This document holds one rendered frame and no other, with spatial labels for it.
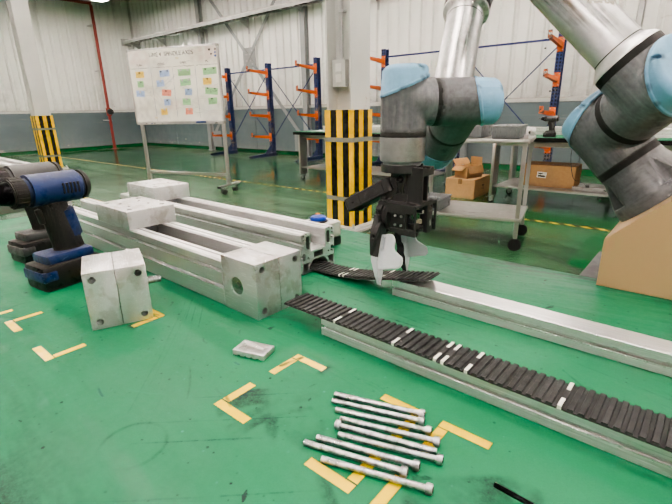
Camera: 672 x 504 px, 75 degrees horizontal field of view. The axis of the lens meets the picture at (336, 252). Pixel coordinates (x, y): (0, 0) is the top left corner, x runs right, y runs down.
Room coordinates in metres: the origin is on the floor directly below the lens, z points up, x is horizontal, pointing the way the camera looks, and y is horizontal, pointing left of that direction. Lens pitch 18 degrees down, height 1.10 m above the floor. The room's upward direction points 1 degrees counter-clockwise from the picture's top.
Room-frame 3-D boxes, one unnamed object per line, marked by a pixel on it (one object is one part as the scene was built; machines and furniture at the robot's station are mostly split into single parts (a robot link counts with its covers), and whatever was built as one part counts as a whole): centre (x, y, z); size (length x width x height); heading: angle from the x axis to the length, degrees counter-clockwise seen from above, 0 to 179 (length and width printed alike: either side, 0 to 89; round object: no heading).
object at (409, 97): (0.75, -0.12, 1.11); 0.09 x 0.08 x 0.11; 94
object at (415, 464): (0.35, -0.03, 0.78); 0.11 x 0.01 x 0.01; 66
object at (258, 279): (0.72, 0.12, 0.83); 0.12 x 0.09 x 0.10; 139
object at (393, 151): (0.75, -0.12, 1.03); 0.08 x 0.08 x 0.05
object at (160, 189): (1.31, 0.53, 0.87); 0.16 x 0.11 x 0.07; 49
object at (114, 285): (0.69, 0.36, 0.83); 0.11 x 0.10 x 0.10; 118
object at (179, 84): (6.50, 2.16, 0.97); 1.51 x 0.50 x 1.95; 70
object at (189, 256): (1.00, 0.46, 0.82); 0.80 x 0.10 x 0.09; 49
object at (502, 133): (3.79, -1.13, 0.50); 1.03 x 0.55 x 1.01; 62
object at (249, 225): (1.14, 0.34, 0.82); 0.80 x 0.10 x 0.09; 49
